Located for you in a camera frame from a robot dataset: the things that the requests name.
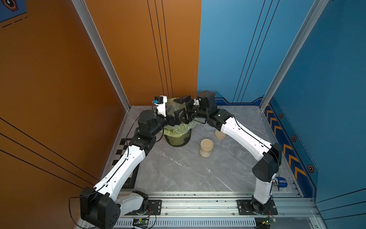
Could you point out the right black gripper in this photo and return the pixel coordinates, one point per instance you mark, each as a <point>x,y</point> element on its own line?
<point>188,117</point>

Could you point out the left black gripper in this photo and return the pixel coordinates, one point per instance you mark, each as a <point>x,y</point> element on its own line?
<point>172,123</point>

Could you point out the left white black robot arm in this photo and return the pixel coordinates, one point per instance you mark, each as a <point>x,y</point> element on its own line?
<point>101,206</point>

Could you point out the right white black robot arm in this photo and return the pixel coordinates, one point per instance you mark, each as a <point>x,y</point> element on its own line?
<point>268,156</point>

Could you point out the yellow-green plastic bin liner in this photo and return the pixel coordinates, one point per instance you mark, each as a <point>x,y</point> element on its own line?
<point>183,128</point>

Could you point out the black white checkerboard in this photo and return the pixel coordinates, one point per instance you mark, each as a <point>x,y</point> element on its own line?
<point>122,170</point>

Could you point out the left green circuit board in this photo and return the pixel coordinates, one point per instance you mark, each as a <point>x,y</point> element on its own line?
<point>141,223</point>

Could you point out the green circuit board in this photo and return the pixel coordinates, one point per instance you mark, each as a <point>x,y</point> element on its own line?
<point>267,223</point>
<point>141,223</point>

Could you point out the blue silver can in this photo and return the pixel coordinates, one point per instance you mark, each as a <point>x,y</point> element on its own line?
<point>282,182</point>

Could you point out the right green circuit board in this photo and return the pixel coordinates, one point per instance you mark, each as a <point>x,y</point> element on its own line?
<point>267,223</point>

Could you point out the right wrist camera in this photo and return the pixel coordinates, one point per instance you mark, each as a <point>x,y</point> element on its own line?
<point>196,102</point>

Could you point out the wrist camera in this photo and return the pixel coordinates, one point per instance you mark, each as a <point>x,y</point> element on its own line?
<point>160,103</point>
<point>196,102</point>

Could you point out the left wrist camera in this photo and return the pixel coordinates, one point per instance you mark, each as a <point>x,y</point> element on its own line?
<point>160,103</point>

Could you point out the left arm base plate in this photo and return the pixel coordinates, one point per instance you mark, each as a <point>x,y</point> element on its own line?
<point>154,205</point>

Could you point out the aluminium front rail frame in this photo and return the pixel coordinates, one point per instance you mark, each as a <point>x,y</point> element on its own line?
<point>219,210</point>

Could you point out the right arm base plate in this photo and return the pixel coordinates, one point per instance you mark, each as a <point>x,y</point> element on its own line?
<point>247,207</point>

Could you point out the left aluminium corner post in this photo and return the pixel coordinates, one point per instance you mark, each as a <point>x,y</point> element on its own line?
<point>87,20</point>

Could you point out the aluminium corner post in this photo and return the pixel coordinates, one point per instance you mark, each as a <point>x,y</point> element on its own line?
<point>309,22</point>
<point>87,20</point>

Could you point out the right aluminium corner post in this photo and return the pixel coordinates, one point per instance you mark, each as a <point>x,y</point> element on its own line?
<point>309,22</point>

